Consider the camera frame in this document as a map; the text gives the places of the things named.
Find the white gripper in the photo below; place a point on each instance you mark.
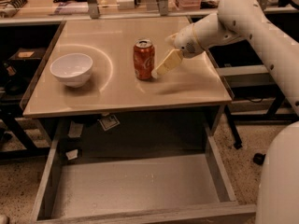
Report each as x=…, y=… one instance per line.
x=184, y=41

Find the red coke can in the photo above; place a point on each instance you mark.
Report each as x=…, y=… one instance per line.
x=143, y=56

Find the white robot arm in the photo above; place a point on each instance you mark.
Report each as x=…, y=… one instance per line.
x=278, y=197

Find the cabinet with beige top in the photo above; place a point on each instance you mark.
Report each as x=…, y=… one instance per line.
x=113, y=86

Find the open grey wooden drawer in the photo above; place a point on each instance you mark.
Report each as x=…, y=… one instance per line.
x=154, y=168

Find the white paper tag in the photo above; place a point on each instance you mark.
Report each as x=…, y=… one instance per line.
x=109, y=122

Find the white bowl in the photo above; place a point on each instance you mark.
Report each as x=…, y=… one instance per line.
x=73, y=70

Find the black office chair base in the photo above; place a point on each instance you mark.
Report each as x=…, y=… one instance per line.
x=259, y=158

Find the black box with label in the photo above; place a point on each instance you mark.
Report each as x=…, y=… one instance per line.
x=27, y=60

